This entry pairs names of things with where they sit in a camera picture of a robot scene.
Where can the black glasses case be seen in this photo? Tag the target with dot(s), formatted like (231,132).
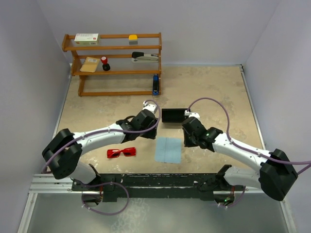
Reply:
(173,115)

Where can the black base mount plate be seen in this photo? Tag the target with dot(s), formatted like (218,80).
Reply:
(203,186)

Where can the yellow grey eraser block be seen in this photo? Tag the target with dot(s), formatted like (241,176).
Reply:
(133,39)

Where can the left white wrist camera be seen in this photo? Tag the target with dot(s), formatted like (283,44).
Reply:
(151,107)

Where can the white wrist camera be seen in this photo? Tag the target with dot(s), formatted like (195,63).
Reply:
(189,113)
(151,107)

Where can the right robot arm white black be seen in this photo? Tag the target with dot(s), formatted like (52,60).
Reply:
(270,171)

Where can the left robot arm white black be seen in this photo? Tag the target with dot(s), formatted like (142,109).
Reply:
(63,153)

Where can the white green box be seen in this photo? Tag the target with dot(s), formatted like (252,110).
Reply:
(86,39)

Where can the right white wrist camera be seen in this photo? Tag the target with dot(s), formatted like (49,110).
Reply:
(189,113)

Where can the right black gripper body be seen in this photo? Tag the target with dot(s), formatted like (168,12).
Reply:
(190,140)

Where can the blue black stapler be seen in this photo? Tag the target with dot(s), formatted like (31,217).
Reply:
(155,84)

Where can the blue cleaning cloth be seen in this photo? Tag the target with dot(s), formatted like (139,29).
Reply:
(168,150)

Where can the brown spiral notebook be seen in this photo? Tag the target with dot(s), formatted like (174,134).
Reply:
(90,65)

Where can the red black stamp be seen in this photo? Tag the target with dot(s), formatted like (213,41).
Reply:
(105,64)

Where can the black white stapler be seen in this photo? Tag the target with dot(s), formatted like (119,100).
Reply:
(141,57)

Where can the wooden three-tier shelf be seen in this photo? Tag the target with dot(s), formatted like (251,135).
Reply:
(124,76)

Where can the aluminium frame rail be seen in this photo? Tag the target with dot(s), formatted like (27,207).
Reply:
(46,182)

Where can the red sunglasses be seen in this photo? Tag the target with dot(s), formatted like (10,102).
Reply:
(127,152)

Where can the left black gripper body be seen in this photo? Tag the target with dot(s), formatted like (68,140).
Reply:
(152,124)

